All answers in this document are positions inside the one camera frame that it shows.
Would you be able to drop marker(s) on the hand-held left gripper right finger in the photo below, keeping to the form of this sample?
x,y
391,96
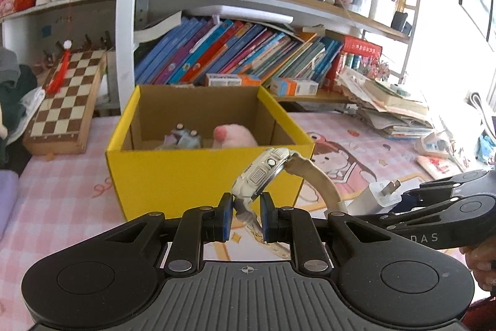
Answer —
x,y
268,218

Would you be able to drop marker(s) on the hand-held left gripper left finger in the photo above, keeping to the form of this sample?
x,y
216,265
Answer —
x,y
226,216

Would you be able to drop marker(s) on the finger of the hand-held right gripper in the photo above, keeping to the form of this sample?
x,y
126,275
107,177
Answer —
x,y
457,181
465,209

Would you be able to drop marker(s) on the white wristwatch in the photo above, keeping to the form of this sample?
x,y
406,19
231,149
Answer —
x,y
263,168

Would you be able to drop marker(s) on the yellow cardboard box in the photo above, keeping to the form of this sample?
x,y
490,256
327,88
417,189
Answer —
x,y
174,176

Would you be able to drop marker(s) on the white charger plug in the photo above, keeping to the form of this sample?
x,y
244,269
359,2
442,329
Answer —
x,y
381,195

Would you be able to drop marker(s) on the person's right forearm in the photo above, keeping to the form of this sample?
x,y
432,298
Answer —
x,y
482,315

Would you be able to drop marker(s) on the pink printed desktop mat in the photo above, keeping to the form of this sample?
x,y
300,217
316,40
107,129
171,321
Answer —
x,y
58,199

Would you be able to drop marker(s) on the person's right hand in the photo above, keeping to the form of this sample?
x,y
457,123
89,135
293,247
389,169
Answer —
x,y
482,269

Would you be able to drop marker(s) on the pink booklet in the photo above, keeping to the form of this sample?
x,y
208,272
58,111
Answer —
x,y
438,167

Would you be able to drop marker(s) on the white small device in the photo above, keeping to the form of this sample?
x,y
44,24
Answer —
x,y
432,145

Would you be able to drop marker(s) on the pink plush toy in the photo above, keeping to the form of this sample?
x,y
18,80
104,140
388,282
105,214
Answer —
x,y
232,137

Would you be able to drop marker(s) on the grey blue toy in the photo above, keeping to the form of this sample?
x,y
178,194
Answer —
x,y
182,139

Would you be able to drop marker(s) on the pile of papers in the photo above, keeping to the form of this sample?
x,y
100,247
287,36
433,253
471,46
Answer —
x,y
387,102

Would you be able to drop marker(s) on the orange white carton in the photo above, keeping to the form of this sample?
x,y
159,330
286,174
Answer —
x,y
294,86
232,79

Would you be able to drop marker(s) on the thick red book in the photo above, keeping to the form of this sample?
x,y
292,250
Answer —
x,y
360,50

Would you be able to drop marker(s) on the row of leaning picture books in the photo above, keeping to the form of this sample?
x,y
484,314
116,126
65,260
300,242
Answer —
x,y
232,51

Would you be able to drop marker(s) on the white storage box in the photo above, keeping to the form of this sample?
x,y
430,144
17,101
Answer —
x,y
383,9

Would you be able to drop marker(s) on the wooden chessboard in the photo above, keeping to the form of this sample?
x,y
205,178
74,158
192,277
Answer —
x,y
66,102

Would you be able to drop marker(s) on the white desk lamp bar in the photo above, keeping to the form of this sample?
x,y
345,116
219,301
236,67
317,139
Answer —
x,y
240,13

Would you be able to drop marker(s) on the purple cloth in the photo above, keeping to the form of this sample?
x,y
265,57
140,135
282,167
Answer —
x,y
7,203

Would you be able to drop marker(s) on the red tassel ornament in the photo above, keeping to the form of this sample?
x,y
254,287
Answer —
x,y
58,75

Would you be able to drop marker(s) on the pile of clothes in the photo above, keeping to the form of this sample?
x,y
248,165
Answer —
x,y
15,94

